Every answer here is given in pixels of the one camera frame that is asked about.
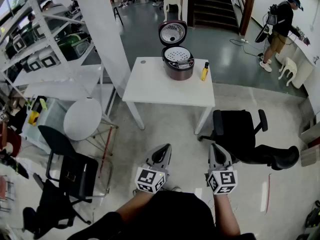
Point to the tipped black office chair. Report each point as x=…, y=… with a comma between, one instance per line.
x=237, y=134

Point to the green rice cooker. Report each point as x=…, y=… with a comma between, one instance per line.
x=72, y=44

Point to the white square table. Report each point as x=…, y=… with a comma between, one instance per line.
x=160, y=84

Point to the white power strip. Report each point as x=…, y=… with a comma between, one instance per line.
x=244, y=41

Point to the white metal shelf rack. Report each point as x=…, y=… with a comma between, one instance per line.
x=41, y=16

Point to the red stick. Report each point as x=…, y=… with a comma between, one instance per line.
x=106, y=149

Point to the black bar stool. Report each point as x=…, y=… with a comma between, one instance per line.
x=118, y=15

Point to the yellow oil bottle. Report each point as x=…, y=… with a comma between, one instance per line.
x=204, y=72

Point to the white round shell chair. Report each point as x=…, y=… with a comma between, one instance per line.
x=82, y=119

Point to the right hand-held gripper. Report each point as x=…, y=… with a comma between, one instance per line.
x=222, y=181

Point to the white perforated steamer tray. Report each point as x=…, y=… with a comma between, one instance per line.
x=177, y=54

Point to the white small stool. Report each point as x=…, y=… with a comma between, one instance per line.
x=290, y=65

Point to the yellow box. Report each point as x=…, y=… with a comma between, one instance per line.
x=33, y=117

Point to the black metal-frame chair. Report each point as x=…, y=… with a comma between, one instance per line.
x=80, y=174

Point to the brown wooden post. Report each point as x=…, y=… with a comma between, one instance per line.
x=247, y=11

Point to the cardboard box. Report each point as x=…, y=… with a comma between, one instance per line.
x=310, y=155

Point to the yellow black power tool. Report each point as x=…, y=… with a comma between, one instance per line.
x=313, y=220

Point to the dark wooden staircase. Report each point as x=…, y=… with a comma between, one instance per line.
x=212, y=6

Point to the person's black clothing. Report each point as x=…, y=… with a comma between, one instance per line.
x=170, y=219

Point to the person's left forearm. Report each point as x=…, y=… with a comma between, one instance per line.
x=135, y=205

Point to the person's right forearm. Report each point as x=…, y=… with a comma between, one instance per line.
x=226, y=214

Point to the dark red rice cooker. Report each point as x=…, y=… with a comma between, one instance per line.
x=178, y=72

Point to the white cabinet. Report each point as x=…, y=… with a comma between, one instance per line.
x=303, y=66

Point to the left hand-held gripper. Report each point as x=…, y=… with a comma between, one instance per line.
x=150, y=179

